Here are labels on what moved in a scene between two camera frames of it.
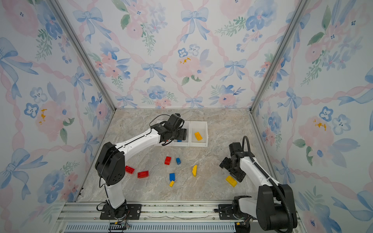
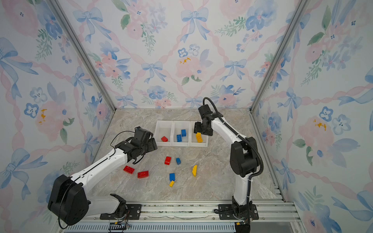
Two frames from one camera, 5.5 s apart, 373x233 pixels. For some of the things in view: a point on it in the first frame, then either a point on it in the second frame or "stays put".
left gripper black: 183,132 → 152,144
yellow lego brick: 198,137 stays put
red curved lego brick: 129,169 stays put
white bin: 201,127 stays put
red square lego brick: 167,160 stays put
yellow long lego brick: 231,181 → 198,137
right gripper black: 226,163 → 196,127
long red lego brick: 143,174 stays put
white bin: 184,142 stays put
